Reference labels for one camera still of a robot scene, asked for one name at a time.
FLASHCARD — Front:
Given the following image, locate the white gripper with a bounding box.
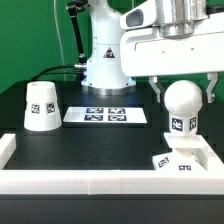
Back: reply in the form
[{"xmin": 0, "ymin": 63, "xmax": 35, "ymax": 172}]
[{"xmin": 120, "ymin": 24, "xmax": 224, "ymax": 103}]

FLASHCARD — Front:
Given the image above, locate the white lamp bulb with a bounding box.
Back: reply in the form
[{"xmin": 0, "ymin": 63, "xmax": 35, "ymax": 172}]
[{"xmin": 164, "ymin": 80, "xmax": 203, "ymax": 137}]

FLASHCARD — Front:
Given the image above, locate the white lamp base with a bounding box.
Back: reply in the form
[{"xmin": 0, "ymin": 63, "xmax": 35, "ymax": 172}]
[{"xmin": 152, "ymin": 133, "xmax": 208, "ymax": 172}]

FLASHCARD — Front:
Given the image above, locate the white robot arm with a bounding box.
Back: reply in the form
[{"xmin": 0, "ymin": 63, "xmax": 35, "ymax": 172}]
[{"xmin": 82, "ymin": 0, "xmax": 224, "ymax": 102}]

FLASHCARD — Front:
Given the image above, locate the white lamp shade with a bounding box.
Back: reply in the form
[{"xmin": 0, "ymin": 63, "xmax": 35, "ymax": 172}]
[{"xmin": 24, "ymin": 81, "xmax": 62, "ymax": 131}]

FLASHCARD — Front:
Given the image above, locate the white U-shaped fence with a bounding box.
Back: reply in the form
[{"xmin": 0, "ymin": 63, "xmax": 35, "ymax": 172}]
[{"xmin": 0, "ymin": 134, "xmax": 224, "ymax": 195}]

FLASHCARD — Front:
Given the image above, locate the white marker tag sheet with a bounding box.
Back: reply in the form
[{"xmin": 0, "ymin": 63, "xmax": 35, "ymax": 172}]
[{"xmin": 63, "ymin": 107, "xmax": 147, "ymax": 124}]

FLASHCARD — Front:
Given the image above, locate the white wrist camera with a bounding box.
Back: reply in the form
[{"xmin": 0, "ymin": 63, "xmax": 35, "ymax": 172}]
[{"xmin": 120, "ymin": 2, "xmax": 158, "ymax": 30}]

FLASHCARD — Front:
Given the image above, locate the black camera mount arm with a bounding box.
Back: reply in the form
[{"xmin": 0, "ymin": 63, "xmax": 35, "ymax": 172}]
[{"xmin": 66, "ymin": 0, "xmax": 88, "ymax": 69}]

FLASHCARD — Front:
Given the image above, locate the black cable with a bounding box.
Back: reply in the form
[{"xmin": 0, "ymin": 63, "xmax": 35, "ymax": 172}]
[{"xmin": 30, "ymin": 64, "xmax": 88, "ymax": 84}]

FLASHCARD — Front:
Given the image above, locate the white thin cable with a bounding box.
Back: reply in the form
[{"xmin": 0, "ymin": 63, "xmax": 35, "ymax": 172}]
[{"xmin": 53, "ymin": 0, "xmax": 68, "ymax": 82}]

